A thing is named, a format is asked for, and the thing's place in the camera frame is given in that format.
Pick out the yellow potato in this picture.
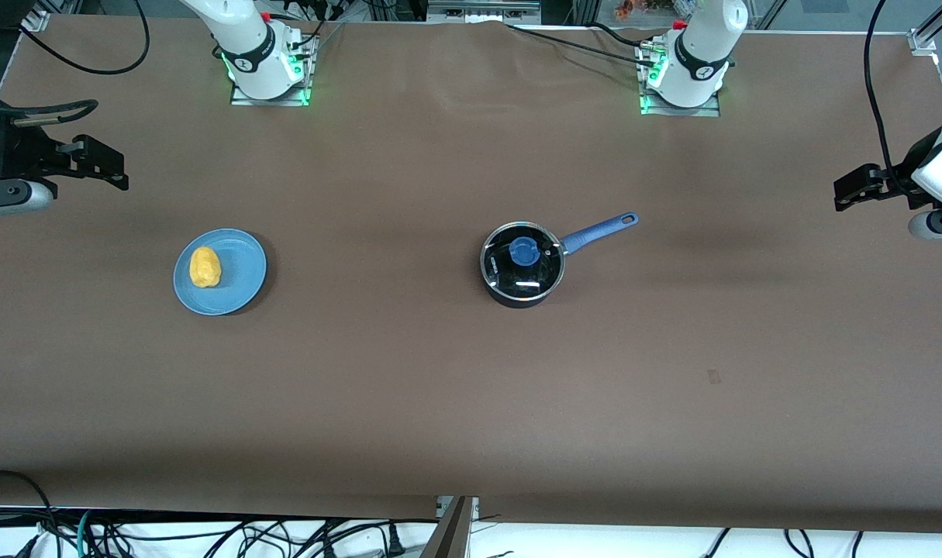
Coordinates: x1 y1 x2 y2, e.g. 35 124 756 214
189 246 223 289

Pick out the glass lid with blue knob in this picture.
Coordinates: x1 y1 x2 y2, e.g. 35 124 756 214
480 222 566 301

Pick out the light blue plate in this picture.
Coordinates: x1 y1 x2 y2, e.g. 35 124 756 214
173 228 268 316

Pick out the brown table cover sheet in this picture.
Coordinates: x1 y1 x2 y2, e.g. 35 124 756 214
0 14 942 534

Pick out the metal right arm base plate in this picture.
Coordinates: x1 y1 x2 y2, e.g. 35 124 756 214
229 35 314 108

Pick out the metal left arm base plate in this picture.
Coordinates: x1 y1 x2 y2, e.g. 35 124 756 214
639 43 722 118

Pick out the black pot with blue handle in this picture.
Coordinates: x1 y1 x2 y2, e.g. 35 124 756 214
480 212 640 309

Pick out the black looped floor cable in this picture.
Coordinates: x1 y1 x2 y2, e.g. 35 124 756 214
0 470 60 558

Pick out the black arm base cable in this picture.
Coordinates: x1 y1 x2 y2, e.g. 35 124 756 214
506 22 661 67

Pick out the aluminium frame rail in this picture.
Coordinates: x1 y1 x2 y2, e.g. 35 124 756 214
427 0 542 25

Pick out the aluminium profile post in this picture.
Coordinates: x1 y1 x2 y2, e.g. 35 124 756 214
419 496 480 558

